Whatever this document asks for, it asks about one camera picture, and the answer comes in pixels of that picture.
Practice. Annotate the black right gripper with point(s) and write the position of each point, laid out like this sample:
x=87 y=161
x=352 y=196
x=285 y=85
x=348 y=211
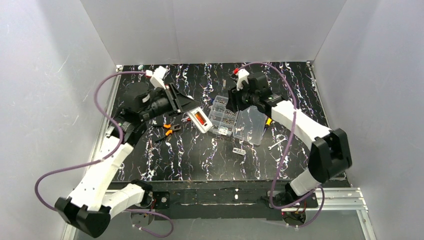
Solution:
x=236 y=100

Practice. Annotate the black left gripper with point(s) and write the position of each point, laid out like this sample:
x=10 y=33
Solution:
x=174 y=101

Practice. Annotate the white AC remote control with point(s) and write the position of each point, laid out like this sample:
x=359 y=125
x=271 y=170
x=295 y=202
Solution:
x=202 y=128

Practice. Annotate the red orange battery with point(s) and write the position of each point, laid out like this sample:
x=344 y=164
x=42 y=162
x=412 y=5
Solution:
x=200 y=118

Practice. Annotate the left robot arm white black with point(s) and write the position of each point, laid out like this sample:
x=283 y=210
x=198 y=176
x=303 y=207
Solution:
x=88 y=207

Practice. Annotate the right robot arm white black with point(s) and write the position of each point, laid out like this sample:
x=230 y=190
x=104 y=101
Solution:
x=329 y=148

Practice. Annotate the clear plastic screw organizer box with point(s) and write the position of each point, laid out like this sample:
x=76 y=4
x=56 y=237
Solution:
x=246 y=125

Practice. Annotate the small silver wrench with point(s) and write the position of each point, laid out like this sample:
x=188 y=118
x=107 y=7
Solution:
x=276 y=144

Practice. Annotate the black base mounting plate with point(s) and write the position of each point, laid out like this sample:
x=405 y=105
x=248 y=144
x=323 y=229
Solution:
x=227 y=199

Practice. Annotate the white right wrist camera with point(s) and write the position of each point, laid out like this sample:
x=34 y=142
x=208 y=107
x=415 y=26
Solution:
x=240 y=76

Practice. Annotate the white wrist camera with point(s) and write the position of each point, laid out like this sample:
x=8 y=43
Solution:
x=240 y=76
x=156 y=77

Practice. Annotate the orange handled pliers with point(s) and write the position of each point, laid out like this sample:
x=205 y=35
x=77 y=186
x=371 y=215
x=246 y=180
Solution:
x=170 y=129

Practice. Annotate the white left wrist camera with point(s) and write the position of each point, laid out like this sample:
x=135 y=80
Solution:
x=156 y=77

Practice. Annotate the yellow handled screwdriver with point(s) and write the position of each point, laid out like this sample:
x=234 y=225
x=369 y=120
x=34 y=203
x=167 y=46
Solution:
x=268 y=123

